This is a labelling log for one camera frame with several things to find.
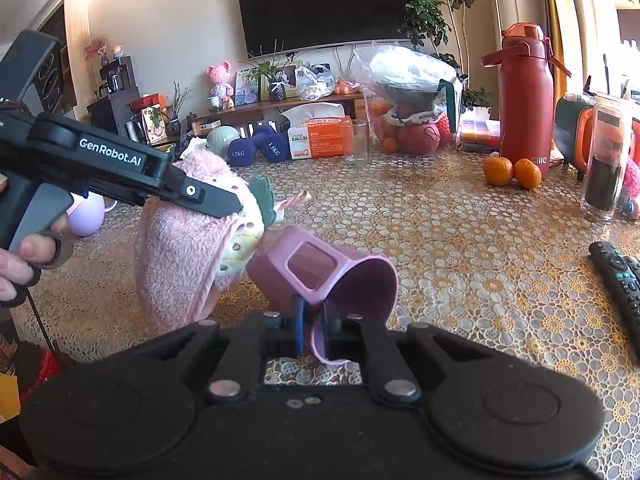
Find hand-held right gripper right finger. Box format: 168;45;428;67
321;302;506;404

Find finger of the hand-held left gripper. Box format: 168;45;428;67
162;162;245;220

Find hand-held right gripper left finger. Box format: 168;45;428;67
145;295;306;403

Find pink strawberry hand towel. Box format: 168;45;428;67
135;150;287;336

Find pink plastic cup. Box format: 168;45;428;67
246;225;399;365

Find person's left hand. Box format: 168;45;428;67
0;212;71;302

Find purple round mug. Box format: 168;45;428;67
65;192;119;237

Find blue dumbbell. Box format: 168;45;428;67
252;125;291;163
227;136;262;166

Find pale green round pot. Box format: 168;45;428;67
206;126;241;151

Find black coffee machine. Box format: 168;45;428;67
87;56;142;136

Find wooden tv bench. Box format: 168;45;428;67
192;91;366;137

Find pink plush doll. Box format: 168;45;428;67
206;60;236;109

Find orange white cardboard box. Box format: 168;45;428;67
287;116;356;161

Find plastic bag of snacks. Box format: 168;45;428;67
296;64;336;100

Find clear drinking glass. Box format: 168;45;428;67
343;120;372;166

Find red round fruit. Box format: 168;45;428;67
399;120;442;155

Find orange tangerine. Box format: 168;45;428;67
514;158;543;191
483;156;515;187

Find black flat television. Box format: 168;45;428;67
236;0;416;59

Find metal bowl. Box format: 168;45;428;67
370;79;447;112

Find clear plastic bag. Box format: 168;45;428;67
352;42;469;156

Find stack of colourful books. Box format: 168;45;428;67
459;119;501;154

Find red water bottle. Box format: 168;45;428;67
481;22;572;180

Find tall green potted plant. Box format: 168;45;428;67
401;0;493;111

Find tall clear jar dark contents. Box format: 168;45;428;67
580;92;635;222

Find pink fluffy toy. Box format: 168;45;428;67
619;157;640;219

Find yellow curtain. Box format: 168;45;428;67
539;0;577;96

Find photo frame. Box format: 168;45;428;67
235;60;304;106

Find green container orange handle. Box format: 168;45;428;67
554;94;640;182

